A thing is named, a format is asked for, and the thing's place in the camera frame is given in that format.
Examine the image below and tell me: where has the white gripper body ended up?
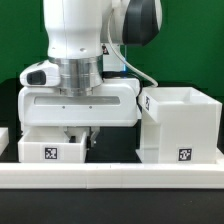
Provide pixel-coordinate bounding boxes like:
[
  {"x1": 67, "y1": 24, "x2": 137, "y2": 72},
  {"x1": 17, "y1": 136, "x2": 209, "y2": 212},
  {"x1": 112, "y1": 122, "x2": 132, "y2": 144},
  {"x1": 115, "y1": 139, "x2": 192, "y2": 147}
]
[{"x1": 18, "y1": 79, "x2": 141, "y2": 127}]

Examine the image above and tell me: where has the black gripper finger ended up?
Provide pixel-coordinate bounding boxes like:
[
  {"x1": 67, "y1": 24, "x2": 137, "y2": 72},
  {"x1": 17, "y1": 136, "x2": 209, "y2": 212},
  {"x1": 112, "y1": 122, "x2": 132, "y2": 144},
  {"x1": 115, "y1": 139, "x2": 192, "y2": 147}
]
[
  {"x1": 64, "y1": 127, "x2": 78, "y2": 143},
  {"x1": 90, "y1": 127, "x2": 100, "y2": 147}
]

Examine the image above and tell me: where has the white front drawer tray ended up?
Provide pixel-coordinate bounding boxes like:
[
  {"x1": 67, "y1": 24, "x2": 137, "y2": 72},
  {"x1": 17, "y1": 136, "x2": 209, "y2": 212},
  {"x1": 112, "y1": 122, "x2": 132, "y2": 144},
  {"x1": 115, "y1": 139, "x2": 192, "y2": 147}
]
[{"x1": 18, "y1": 127, "x2": 87, "y2": 163}]

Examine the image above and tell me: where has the white drawer cabinet box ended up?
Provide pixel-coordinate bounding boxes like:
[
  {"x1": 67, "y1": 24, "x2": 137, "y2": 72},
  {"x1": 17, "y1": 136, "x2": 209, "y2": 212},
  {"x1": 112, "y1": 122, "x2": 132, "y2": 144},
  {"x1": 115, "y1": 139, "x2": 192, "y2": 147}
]
[{"x1": 137, "y1": 87, "x2": 222, "y2": 164}]

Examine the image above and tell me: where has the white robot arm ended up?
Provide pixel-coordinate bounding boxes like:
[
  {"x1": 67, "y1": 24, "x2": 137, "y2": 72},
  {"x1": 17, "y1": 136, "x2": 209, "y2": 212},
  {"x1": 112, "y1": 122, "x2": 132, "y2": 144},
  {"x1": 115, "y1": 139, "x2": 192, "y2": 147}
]
[{"x1": 18, "y1": 0, "x2": 162, "y2": 142}]

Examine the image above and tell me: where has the white block at left edge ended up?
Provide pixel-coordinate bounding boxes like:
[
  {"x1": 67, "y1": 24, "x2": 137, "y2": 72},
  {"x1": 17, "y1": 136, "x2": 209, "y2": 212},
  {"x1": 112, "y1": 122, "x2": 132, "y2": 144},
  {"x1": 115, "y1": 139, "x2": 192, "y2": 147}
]
[{"x1": 0, "y1": 128, "x2": 9, "y2": 156}]

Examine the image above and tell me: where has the white U-shaped fence rail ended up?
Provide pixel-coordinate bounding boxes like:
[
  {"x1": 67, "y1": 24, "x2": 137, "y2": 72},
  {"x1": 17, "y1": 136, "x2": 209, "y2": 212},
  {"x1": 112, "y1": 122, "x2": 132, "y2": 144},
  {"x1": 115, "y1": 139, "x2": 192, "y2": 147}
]
[{"x1": 0, "y1": 152, "x2": 224, "y2": 189}]

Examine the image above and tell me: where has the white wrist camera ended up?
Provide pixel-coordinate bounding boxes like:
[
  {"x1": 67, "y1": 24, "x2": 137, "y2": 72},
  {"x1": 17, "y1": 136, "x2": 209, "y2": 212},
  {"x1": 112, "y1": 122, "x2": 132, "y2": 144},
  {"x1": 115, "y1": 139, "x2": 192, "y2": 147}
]
[{"x1": 20, "y1": 60, "x2": 60, "y2": 87}]

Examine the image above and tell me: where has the black cable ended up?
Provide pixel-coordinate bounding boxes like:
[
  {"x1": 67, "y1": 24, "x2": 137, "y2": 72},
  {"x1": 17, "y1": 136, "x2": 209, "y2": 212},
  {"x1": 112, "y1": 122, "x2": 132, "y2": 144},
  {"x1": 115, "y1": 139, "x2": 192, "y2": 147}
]
[{"x1": 107, "y1": 9, "x2": 159, "y2": 88}]

